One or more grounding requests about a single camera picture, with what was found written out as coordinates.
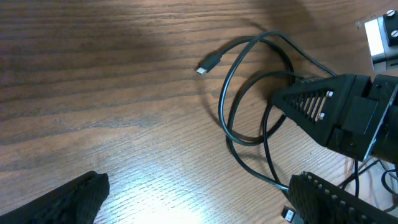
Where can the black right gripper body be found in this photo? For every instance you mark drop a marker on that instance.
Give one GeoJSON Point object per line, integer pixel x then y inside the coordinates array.
{"type": "Point", "coordinates": [368, 126]}

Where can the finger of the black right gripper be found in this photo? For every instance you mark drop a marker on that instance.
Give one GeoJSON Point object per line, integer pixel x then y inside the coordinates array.
{"type": "Point", "coordinates": [315, 106]}

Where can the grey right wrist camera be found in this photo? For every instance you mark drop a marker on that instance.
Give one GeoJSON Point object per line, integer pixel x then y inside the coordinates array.
{"type": "Point", "coordinates": [381, 34]}

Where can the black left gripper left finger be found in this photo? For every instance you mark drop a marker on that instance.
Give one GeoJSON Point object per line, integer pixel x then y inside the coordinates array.
{"type": "Point", "coordinates": [77, 201]}

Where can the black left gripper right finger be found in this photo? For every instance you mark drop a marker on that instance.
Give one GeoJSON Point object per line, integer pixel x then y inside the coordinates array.
{"type": "Point", "coordinates": [317, 201]}

